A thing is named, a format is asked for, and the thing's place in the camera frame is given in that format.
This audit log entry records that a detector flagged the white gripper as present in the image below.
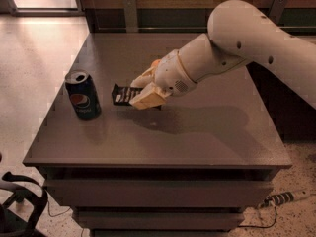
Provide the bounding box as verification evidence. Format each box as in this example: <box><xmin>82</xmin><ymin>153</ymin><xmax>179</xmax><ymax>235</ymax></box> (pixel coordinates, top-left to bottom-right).
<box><xmin>129</xmin><ymin>49</ymin><xmax>198</xmax><ymax>110</ymax></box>

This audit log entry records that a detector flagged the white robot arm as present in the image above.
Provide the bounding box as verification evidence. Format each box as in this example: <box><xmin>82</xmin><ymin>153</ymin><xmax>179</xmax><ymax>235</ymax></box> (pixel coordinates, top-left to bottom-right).
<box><xmin>130</xmin><ymin>0</ymin><xmax>316</xmax><ymax>110</ymax></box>

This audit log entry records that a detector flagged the blue pepsi can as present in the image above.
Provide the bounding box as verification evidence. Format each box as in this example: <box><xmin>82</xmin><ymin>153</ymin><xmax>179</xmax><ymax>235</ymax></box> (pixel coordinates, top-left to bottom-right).
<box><xmin>65</xmin><ymin>70</ymin><xmax>101</xmax><ymax>120</ymax></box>

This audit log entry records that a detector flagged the orange fruit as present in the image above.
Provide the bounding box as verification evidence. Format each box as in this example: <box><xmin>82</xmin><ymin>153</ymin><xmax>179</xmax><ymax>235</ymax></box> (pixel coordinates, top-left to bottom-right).
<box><xmin>151</xmin><ymin>59</ymin><xmax>161</xmax><ymax>67</ymax></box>

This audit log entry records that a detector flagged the white power strip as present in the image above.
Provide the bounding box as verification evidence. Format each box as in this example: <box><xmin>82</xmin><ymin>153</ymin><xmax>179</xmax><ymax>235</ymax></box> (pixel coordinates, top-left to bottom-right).
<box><xmin>259</xmin><ymin>190</ymin><xmax>310</xmax><ymax>208</ymax></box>

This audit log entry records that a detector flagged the black office chair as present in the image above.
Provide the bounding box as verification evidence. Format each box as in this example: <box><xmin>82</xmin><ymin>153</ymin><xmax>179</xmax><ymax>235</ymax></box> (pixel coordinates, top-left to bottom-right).
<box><xmin>0</xmin><ymin>172</ymin><xmax>48</xmax><ymax>237</ymax></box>

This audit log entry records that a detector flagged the left metal bracket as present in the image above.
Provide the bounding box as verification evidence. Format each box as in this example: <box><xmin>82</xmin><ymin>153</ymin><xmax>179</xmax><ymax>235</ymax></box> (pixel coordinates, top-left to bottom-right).
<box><xmin>123</xmin><ymin>0</ymin><xmax>139</xmax><ymax>33</ymax></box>

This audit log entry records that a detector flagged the metal bracket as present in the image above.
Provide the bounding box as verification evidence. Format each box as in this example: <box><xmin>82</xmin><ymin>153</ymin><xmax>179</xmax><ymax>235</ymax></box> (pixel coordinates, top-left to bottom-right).
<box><xmin>268</xmin><ymin>0</ymin><xmax>288</xmax><ymax>24</ymax></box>
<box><xmin>123</xmin><ymin>0</ymin><xmax>139</xmax><ymax>33</ymax></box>

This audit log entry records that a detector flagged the right metal bracket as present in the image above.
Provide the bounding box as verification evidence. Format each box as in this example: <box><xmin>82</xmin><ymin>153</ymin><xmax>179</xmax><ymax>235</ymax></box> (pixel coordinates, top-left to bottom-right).
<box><xmin>268</xmin><ymin>0</ymin><xmax>288</xmax><ymax>24</ymax></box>

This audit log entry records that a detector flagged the black power cable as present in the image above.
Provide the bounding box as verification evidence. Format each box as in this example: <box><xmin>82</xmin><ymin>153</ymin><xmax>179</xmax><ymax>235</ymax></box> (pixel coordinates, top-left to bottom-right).
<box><xmin>237</xmin><ymin>204</ymin><xmax>278</xmax><ymax>230</ymax></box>

